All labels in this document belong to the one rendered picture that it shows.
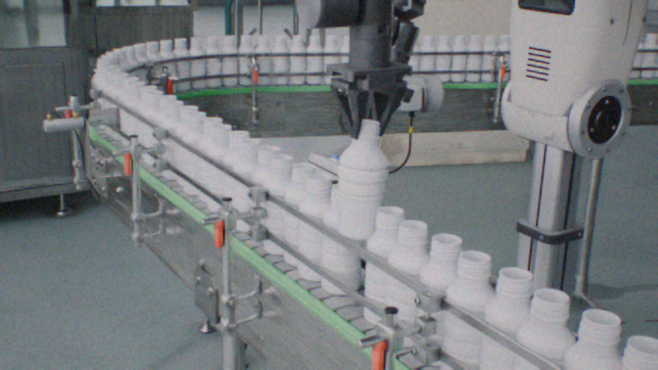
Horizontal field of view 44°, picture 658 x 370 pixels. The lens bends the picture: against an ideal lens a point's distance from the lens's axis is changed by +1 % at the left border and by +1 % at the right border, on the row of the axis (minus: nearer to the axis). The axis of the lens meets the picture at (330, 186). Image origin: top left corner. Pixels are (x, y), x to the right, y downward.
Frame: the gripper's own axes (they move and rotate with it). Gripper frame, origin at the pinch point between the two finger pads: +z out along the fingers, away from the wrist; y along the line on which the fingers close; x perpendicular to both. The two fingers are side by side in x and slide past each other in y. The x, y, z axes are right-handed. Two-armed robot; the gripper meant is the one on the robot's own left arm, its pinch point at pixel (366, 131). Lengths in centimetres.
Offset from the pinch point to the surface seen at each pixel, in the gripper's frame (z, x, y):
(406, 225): 10.4, -10.3, -0.2
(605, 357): 13.1, -43.4, -0.6
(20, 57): 40, 329, 21
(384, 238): 13.1, -7.0, -1.3
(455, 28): 36, 321, 289
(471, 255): 10.3, -22.4, 0.4
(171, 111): 11, 70, -1
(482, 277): 11.6, -25.6, -0.7
